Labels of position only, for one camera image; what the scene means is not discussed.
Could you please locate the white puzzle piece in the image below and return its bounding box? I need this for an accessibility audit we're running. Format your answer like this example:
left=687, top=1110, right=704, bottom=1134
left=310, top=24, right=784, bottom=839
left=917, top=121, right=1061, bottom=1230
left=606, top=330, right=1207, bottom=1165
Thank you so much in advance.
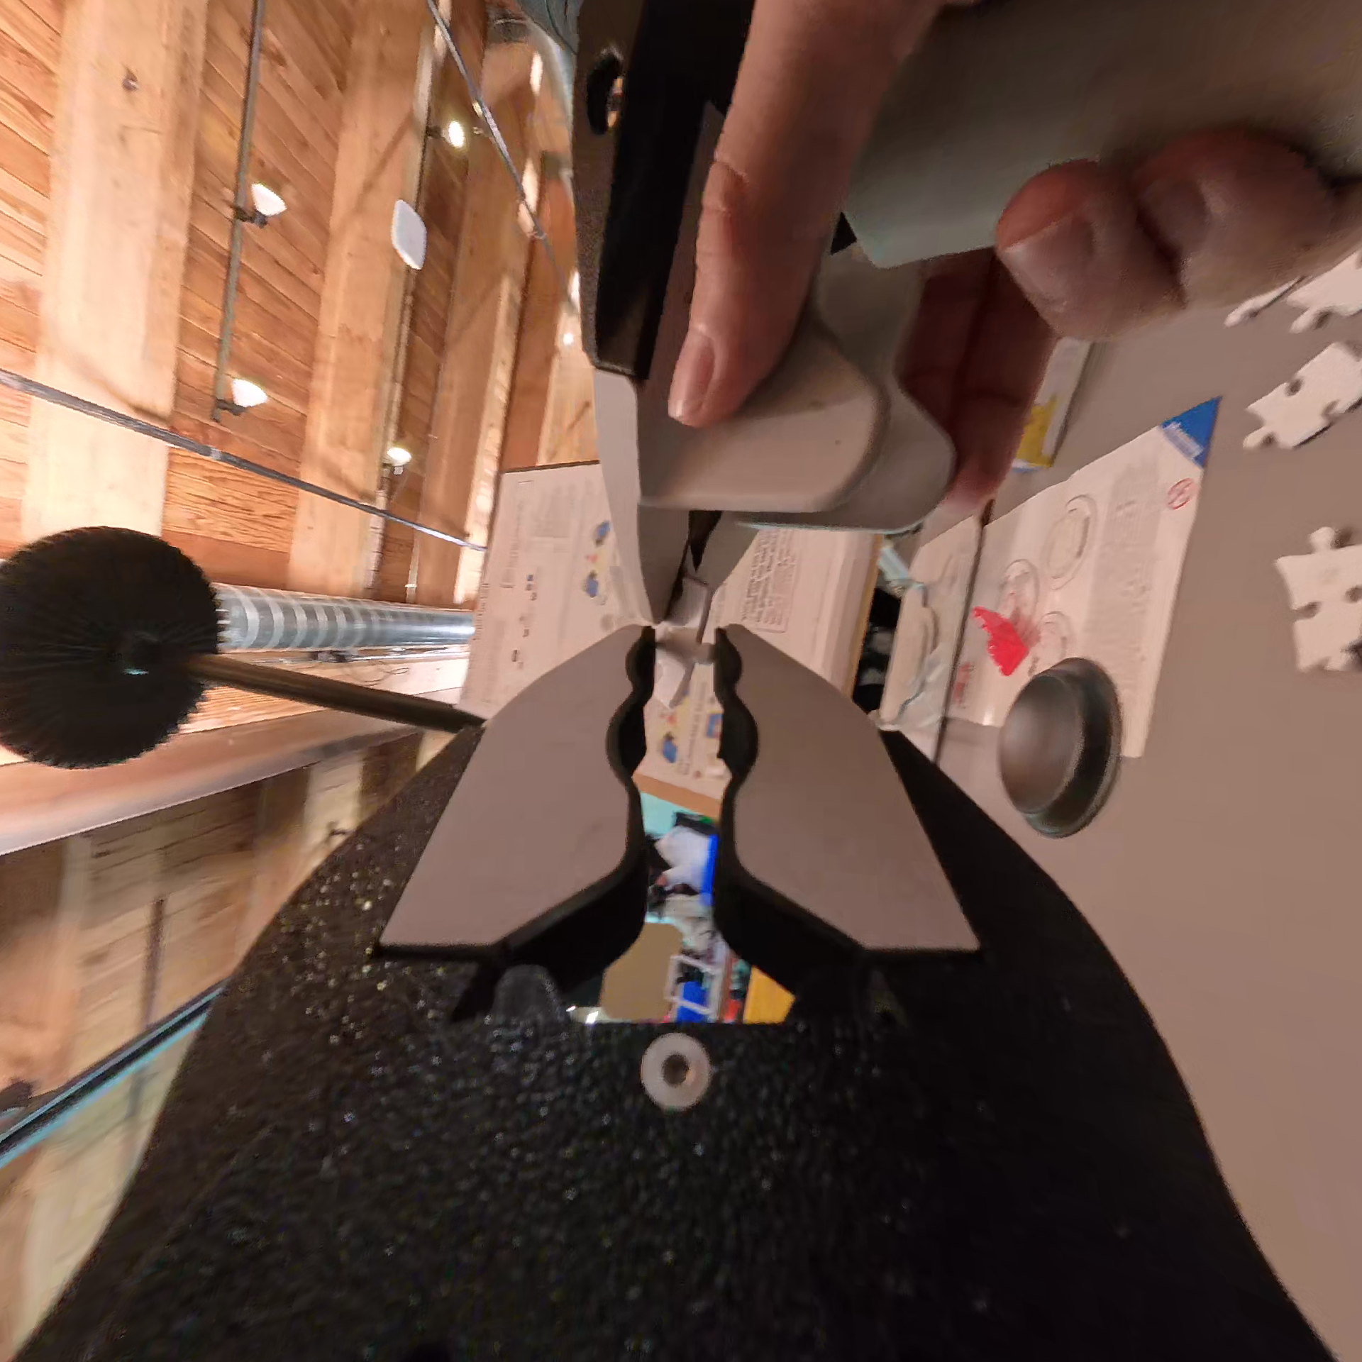
left=1243, top=342, right=1362, bottom=450
left=1275, top=526, right=1362, bottom=674
left=1225, top=249, right=1362, bottom=333
left=653, top=625, right=716, bottom=708

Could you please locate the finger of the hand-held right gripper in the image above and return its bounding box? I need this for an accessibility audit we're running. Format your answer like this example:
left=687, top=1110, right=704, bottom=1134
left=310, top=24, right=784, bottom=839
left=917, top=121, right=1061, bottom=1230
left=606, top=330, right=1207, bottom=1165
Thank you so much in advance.
left=690, top=512, right=773, bottom=601
left=593, top=364, right=700, bottom=627

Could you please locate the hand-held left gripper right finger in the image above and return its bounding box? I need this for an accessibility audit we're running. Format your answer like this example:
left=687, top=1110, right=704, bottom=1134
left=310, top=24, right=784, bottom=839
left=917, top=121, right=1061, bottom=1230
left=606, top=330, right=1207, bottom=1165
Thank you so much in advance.
left=711, top=625, right=983, bottom=1001

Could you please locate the puzzle instruction leaflet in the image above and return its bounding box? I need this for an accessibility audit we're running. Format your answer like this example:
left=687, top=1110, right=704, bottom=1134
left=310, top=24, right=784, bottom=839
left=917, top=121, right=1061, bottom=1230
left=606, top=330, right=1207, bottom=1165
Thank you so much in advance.
left=964, top=398, right=1223, bottom=758

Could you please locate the white yellow printed card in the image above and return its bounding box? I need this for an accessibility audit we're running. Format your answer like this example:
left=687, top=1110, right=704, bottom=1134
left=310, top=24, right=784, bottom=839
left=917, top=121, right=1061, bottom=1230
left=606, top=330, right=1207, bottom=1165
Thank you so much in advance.
left=1009, top=338, right=1095, bottom=471

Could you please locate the clear plastic bag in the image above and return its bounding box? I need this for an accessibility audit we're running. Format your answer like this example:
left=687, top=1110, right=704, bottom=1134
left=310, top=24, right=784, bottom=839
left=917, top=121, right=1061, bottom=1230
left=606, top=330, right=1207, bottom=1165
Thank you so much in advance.
left=881, top=515, right=987, bottom=736

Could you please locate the person's right hand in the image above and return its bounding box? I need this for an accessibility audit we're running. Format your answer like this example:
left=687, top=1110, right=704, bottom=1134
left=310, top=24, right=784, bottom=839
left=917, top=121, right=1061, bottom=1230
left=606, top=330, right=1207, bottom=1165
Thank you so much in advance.
left=669, top=0, right=1362, bottom=512

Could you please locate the spiral metal air duct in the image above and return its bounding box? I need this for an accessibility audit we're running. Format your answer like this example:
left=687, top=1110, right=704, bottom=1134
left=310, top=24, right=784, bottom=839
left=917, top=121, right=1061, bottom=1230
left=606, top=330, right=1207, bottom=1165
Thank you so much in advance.
left=213, top=583, right=479, bottom=654

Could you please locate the black fuzzy ball on rod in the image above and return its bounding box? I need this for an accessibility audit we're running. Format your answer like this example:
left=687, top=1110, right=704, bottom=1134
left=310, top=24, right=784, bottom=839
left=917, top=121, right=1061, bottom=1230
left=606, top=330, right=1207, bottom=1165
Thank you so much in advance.
left=0, top=526, right=486, bottom=770

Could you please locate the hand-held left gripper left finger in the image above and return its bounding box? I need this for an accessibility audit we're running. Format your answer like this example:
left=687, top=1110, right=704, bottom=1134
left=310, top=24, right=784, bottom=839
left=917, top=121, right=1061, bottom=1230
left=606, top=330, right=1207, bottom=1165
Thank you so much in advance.
left=379, top=624, right=656, bottom=1001

